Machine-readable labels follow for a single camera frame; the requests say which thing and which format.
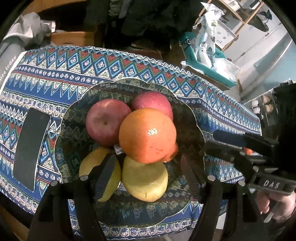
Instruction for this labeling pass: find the large orange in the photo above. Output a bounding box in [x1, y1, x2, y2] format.
[243, 147, 253, 155]

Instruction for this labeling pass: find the dark red apple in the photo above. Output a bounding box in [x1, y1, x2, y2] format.
[85, 99, 131, 147]

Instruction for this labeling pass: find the person's right hand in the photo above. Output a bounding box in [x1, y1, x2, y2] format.
[255, 191, 295, 223]

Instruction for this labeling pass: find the grey shoe rack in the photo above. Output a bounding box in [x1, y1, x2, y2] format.
[244, 89, 278, 130]

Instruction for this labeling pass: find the dark green patterned plate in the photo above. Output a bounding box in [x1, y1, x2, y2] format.
[54, 78, 206, 229]

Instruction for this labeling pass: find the black smartphone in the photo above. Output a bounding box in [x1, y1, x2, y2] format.
[13, 108, 51, 191]

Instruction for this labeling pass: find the teal cardboard box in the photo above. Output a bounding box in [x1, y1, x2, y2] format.
[179, 32, 237, 88]

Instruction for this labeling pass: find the white printed rice bag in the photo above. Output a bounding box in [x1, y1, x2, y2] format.
[193, 2, 240, 80]

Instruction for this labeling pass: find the blue patterned tablecloth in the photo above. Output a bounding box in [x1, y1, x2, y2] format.
[1, 46, 261, 225]

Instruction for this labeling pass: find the brown cardboard box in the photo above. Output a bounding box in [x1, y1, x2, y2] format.
[50, 31, 94, 47]

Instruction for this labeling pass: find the grey white clothing pile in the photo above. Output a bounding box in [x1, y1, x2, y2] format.
[1, 13, 56, 81]

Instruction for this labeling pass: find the wooden shelf frame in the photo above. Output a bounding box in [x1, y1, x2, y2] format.
[206, 0, 264, 51]

